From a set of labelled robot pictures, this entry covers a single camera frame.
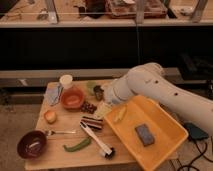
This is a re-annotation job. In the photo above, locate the silver metal fork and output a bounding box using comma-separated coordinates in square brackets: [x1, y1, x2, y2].
[44, 130, 76, 136]

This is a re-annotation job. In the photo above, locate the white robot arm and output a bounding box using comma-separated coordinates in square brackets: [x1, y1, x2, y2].
[95, 62, 213, 135]

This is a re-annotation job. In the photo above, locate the yellow plastic tray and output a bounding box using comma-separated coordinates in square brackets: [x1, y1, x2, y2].
[105, 95, 188, 171]

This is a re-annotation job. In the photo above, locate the dark grapes toy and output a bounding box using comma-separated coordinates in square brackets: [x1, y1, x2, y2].
[81, 101, 97, 114]

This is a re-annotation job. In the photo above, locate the yellow banana toy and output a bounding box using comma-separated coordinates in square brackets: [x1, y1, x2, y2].
[114, 106, 127, 123]

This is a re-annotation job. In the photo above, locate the green round object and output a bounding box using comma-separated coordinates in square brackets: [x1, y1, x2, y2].
[86, 81, 96, 95]

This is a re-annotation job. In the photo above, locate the orange bowl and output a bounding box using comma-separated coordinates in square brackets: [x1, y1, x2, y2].
[60, 87, 85, 110]

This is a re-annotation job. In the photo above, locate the green pepper toy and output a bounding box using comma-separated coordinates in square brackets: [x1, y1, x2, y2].
[63, 137, 91, 152]

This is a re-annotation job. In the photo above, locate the wooden table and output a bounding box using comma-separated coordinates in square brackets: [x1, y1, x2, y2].
[24, 77, 179, 171]

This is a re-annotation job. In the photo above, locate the white black dish brush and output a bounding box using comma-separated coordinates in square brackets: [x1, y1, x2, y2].
[80, 122, 115, 159]

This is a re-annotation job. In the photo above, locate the blue sponge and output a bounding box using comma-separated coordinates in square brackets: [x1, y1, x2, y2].
[135, 124, 155, 146]

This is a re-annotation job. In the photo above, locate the white cup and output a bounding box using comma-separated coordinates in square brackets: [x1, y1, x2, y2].
[59, 75, 73, 89]

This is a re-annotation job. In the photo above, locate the grey blue cloth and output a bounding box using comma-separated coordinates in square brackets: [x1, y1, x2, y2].
[44, 83, 63, 106]

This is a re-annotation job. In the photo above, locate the apple toy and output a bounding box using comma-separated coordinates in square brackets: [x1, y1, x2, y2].
[43, 110, 57, 124]

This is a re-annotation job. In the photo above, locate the dark purple bowl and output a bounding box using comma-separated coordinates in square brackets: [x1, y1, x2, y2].
[17, 130, 47, 159]

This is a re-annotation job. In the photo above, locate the dark blue foot pedal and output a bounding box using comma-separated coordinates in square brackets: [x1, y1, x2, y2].
[183, 122, 209, 141]

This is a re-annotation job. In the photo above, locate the black cable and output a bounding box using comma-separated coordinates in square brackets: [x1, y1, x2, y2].
[171, 137, 213, 171]

